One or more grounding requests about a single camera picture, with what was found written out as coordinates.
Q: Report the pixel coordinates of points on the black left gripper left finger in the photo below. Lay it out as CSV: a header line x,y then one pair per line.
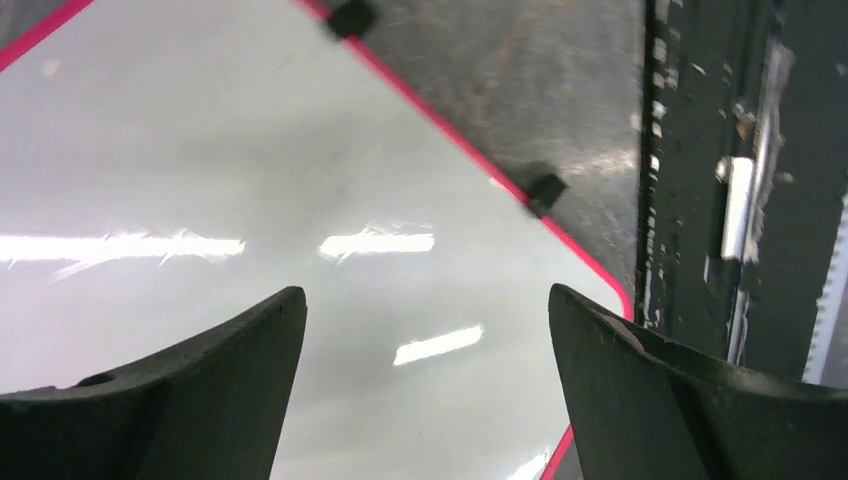
x,y
209,407

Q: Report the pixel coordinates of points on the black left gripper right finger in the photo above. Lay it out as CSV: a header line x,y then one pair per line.
x,y
642,406

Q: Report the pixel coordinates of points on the white board with pink rim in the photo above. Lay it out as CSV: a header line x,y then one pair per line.
x,y
166,165

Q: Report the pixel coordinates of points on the black board clip near corner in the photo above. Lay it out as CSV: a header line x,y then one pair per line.
x,y
543,192

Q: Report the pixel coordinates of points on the black board clip far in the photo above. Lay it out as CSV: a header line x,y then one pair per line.
x,y
352,19

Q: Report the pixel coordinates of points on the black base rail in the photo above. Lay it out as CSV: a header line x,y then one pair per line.
x,y
743,167

